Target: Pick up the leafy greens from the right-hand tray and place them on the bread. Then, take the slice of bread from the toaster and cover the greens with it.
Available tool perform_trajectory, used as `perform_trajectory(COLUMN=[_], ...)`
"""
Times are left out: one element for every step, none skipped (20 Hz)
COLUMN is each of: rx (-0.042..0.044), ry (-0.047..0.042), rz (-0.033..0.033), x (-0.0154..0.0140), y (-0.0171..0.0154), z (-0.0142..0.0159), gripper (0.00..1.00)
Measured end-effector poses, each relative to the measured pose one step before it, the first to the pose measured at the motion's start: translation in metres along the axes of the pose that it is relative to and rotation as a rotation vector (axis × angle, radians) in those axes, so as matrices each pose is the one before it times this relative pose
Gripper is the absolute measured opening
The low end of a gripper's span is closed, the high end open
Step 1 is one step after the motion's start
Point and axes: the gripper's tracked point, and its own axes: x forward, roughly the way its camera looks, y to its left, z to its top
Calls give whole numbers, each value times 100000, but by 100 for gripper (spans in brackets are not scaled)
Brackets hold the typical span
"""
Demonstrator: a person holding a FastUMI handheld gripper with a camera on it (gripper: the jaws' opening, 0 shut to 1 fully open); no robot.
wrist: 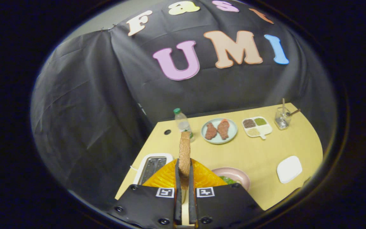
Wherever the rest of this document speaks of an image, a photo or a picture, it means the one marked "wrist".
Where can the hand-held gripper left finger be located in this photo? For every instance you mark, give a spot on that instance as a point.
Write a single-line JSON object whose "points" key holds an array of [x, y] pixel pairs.
{"points": [[178, 197]]}

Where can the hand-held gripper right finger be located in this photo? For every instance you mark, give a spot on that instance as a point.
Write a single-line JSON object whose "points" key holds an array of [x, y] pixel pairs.
{"points": [[192, 203]]}

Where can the green lettuce leaf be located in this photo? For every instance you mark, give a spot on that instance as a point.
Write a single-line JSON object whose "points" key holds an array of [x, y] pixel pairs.
{"points": [[227, 180]]}

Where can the toasted bread slice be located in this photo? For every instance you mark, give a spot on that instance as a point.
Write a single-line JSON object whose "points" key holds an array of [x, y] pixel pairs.
{"points": [[184, 152]]}

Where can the white toaster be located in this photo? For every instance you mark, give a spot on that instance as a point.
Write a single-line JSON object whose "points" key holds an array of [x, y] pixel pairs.
{"points": [[152, 167]]}

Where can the pink round plate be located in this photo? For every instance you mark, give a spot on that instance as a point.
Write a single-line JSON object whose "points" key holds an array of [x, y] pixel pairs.
{"points": [[233, 171]]}

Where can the black table grommet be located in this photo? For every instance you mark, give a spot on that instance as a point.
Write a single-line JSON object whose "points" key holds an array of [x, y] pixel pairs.
{"points": [[167, 132]]}

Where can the brown meat piece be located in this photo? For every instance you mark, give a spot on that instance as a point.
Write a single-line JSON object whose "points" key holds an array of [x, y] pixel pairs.
{"points": [[211, 132], [223, 129]]}

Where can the clear plastic water bottle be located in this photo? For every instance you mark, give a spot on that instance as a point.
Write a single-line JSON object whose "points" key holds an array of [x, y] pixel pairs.
{"points": [[183, 124]]}

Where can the light blue round plate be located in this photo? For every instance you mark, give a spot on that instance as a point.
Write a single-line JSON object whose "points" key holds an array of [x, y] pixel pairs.
{"points": [[233, 130]]}

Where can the white square plate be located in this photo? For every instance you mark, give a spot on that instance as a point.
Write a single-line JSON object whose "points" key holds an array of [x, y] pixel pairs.
{"points": [[289, 169]]}

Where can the white divided seasoning dish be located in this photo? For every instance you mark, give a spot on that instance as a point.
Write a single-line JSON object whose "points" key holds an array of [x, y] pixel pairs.
{"points": [[265, 128]]}

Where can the black backdrop cloth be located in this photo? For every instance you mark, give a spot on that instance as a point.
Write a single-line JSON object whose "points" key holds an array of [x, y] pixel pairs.
{"points": [[91, 111]]}

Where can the clear glass cup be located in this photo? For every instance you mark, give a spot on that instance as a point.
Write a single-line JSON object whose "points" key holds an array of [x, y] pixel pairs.
{"points": [[282, 121]]}

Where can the thin wooden stick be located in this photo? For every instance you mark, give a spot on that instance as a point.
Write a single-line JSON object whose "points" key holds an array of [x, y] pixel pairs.
{"points": [[283, 105]]}

